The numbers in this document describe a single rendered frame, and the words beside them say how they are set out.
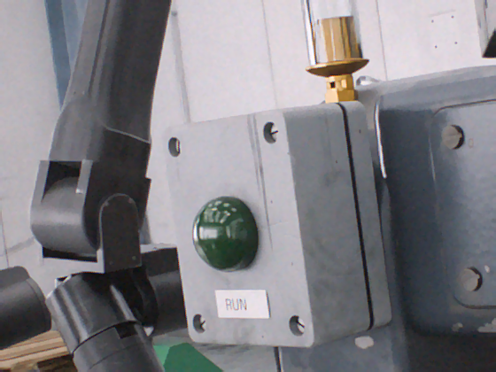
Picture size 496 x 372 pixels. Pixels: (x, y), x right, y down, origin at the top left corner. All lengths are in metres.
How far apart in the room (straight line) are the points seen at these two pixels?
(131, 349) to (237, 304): 0.41
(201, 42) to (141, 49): 7.69
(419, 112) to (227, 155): 0.08
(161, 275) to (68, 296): 0.08
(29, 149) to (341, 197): 8.80
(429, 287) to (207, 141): 0.10
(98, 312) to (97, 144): 0.12
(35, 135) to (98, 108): 8.40
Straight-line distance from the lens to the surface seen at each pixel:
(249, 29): 8.22
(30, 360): 6.24
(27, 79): 9.31
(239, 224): 0.46
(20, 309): 1.18
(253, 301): 0.47
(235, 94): 8.36
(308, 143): 0.45
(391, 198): 0.48
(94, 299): 0.90
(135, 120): 0.90
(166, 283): 0.94
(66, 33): 9.48
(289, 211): 0.45
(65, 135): 0.91
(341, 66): 0.53
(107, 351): 0.88
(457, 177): 0.46
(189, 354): 6.26
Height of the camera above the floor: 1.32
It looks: 3 degrees down
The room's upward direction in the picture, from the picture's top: 8 degrees counter-clockwise
